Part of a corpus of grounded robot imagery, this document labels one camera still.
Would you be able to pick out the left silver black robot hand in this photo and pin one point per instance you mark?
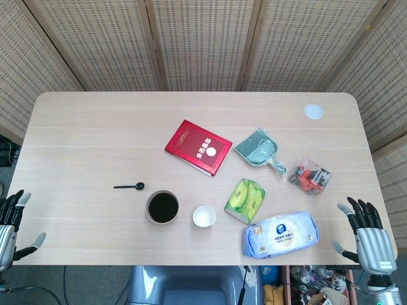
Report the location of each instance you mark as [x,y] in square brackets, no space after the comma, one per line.
[8,241]

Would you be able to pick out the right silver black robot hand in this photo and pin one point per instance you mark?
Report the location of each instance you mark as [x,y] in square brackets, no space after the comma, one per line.
[375,248]

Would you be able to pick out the black plastic spoon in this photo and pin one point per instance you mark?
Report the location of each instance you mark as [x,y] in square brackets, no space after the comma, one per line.
[139,186]

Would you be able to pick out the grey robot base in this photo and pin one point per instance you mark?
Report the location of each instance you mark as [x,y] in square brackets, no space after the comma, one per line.
[190,286]

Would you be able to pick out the cup of black coffee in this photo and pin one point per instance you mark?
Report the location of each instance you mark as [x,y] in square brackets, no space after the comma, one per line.
[162,208]

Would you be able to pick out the small white paper cup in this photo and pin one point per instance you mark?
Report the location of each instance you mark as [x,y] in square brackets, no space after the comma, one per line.
[204,217]

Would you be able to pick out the red crate of clutter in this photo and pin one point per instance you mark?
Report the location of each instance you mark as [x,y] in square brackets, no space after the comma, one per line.
[318,286]

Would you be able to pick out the blue white wet wipes pack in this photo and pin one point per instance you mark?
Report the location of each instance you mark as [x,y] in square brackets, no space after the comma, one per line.
[281,235]

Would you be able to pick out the clear bag red black item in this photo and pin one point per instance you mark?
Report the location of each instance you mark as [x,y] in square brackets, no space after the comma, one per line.
[308,178]

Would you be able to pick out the blue package under table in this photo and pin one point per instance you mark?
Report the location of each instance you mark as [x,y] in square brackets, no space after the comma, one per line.
[270,274]

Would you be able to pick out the yellow cloth bag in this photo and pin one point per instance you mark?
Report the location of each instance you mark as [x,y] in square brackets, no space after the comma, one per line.
[273,295]

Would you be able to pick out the white perforated round plate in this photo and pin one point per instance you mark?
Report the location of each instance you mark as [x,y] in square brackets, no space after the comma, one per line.
[251,278]

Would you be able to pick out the green yellow snack pack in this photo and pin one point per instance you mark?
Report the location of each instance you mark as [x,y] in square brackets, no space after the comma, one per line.
[246,200]

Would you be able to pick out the white round desk grommet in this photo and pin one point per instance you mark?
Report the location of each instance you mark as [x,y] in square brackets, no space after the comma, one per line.
[313,112]

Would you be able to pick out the green dustpan brush set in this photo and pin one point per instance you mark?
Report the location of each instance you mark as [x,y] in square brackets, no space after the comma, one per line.
[259,149]

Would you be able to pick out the red hardcover book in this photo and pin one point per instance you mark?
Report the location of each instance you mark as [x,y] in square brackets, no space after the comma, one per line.
[197,146]

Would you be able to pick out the woven bamboo folding screen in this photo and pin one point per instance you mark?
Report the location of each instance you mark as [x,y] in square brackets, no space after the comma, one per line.
[203,47]

